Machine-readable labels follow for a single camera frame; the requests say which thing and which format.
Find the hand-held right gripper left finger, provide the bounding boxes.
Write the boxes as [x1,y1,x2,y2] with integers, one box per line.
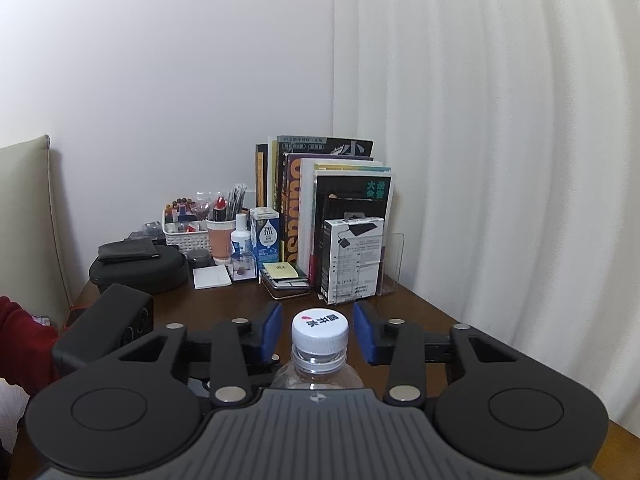
[117,302,284,406]

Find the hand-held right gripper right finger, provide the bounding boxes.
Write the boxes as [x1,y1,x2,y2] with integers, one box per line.
[352,301,521,406]

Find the white bottle cap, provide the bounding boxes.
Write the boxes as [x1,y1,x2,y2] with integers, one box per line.
[291,307,350,361]

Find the clear plastic water bottle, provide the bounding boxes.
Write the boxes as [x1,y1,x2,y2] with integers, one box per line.
[270,347,366,391]

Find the person's left forearm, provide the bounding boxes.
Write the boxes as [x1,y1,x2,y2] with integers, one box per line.
[0,296,61,397]

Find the small white solution bottle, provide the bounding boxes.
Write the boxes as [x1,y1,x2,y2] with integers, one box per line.
[230,213,254,257]

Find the red rimmed black object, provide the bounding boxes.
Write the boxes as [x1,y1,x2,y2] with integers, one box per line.
[61,305,87,332]

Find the black oval hard case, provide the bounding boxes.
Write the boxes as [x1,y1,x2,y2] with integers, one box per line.
[89,251,190,296]

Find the yellow sticky notes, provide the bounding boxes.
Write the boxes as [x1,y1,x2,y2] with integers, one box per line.
[262,261,302,279]

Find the white hard drive box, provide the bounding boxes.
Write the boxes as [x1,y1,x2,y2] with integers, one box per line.
[319,217,386,306]

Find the black wallet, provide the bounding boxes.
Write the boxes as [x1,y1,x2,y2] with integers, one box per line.
[97,239,161,264]

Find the small clear cube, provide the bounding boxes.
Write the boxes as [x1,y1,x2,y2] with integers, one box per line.
[230,254,256,282]

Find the clear acrylic bookend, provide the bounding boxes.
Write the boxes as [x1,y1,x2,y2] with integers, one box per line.
[377,232,405,296]

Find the white notepad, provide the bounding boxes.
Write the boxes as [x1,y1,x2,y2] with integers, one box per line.
[192,264,234,291]

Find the blue and white carton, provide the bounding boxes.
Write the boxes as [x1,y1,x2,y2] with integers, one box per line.
[249,207,281,264]

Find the small black box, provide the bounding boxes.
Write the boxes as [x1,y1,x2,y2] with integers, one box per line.
[125,220,166,246]

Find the brown paper cup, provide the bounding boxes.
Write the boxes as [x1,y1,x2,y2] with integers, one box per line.
[206,217,239,266]

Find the white plastic basket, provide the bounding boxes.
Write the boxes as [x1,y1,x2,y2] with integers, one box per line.
[162,207,209,259]

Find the book with orange lettering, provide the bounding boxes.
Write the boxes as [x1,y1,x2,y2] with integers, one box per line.
[279,154,317,269]

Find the beige chair back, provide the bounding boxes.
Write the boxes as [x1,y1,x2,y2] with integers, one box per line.
[0,134,77,312]

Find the dark stick packets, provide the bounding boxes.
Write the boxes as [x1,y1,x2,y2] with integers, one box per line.
[226,183,247,222]

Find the black book with teal print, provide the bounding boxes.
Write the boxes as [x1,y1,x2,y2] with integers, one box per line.
[314,173,396,287]

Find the black and yellow book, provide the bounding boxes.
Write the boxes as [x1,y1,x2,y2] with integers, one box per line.
[255,143,271,209]

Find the white book with teal edge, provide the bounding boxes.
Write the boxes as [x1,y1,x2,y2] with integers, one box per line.
[313,159,392,177]

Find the tall black and white book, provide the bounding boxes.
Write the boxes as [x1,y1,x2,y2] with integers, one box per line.
[276,135,374,160]

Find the white curtain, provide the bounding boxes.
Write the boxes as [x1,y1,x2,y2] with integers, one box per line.
[332,0,640,433]

